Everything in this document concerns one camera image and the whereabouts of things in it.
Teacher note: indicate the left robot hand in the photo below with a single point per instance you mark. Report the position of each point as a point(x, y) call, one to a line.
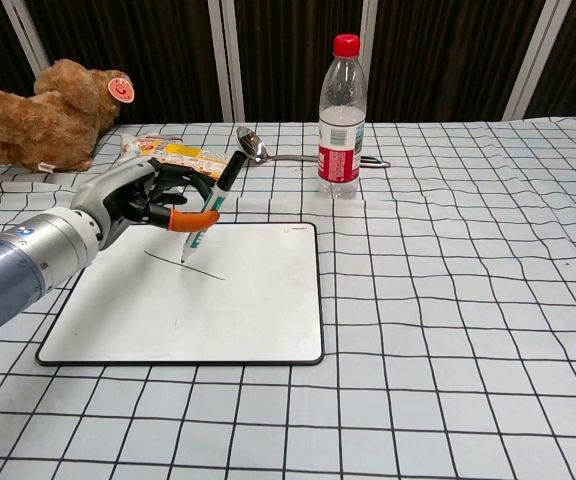
point(138, 195)

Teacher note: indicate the clear water bottle red cap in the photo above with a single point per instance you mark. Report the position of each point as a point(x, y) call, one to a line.
point(342, 120)

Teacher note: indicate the checked tablecloth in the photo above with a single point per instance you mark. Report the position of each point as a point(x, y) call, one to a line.
point(418, 325)

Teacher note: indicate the brown teddy bear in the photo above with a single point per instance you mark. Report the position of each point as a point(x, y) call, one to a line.
point(33, 125)

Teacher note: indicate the white folding screen frame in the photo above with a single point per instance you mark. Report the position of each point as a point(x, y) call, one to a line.
point(228, 55)

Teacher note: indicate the yellow snack package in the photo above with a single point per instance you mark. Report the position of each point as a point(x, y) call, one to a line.
point(138, 145)

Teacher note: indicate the yellow biscuit pack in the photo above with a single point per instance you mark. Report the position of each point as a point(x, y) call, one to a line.
point(188, 155)

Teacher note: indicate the white drawing board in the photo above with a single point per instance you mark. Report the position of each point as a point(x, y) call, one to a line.
point(188, 300)

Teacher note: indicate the steel ladle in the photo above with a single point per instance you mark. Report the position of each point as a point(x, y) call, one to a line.
point(258, 147)

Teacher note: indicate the green marker pen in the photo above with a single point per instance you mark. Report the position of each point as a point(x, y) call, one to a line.
point(208, 212)

